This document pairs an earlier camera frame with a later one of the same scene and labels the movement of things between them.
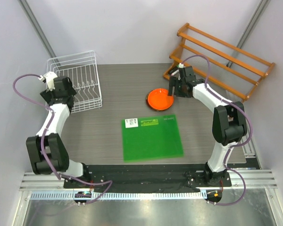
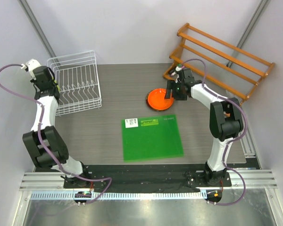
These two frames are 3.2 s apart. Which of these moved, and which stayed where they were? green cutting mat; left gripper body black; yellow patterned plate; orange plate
Moved: left gripper body black
Stayed: green cutting mat; yellow patterned plate; orange plate
